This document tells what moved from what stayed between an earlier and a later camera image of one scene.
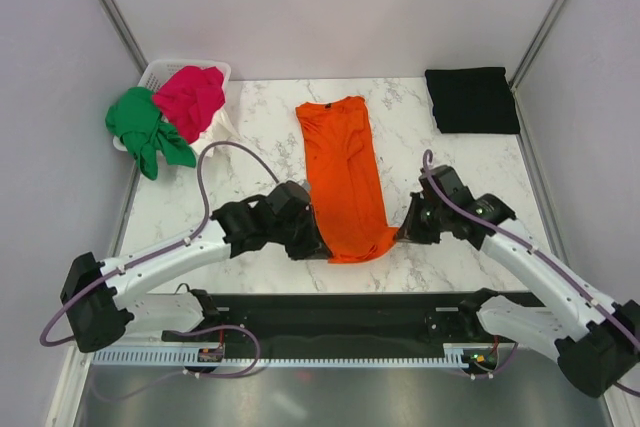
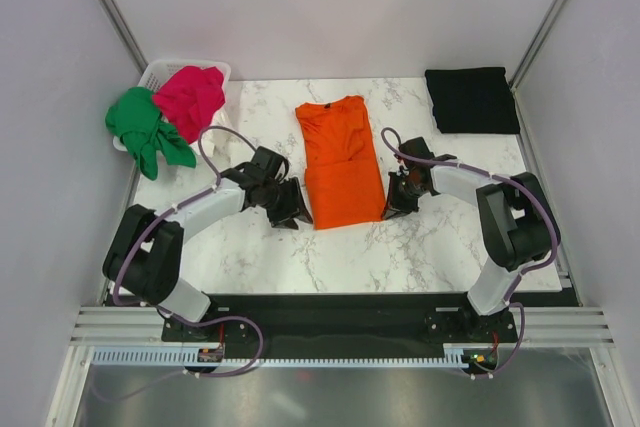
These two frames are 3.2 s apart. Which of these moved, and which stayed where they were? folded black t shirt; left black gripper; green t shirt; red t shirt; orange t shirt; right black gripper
Moved: left black gripper; orange t shirt; right black gripper
Stayed: folded black t shirt; green t shirt; red t shirt
